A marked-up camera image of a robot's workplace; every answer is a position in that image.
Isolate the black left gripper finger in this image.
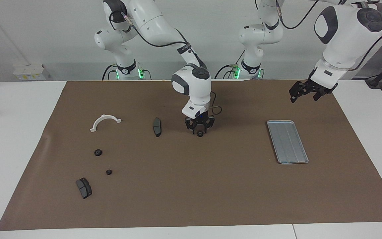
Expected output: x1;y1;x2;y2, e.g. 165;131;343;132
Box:
289;81;311;103
313;88;332;101

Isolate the silver metal tray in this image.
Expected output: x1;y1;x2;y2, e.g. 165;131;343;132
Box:
267;120;309;164

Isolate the brown table mat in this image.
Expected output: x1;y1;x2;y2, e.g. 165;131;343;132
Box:
0;80;382;231

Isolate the short grey brake pad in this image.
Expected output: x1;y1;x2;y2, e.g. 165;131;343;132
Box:
76;178;93;199

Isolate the black left base cable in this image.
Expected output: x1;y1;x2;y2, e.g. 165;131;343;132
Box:
214;49;246;79

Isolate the black base cable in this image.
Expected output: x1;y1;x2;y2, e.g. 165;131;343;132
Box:
102;64;118;81
214;49;246;79

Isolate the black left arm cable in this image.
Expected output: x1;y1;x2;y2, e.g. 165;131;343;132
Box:
275;0;382;72

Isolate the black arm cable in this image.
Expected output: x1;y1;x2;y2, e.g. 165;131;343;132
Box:
275;0;382;72
109;10;223;115

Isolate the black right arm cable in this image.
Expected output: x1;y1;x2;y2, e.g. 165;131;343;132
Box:
109;10;223;115

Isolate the white half-ring clamp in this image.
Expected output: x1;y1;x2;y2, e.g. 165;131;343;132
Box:
90;114;122;132

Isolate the black right base cable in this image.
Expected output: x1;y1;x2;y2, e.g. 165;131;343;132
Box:
102;64;118;81

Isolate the white wall power box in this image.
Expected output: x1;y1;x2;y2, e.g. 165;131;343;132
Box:
13;64;50;81

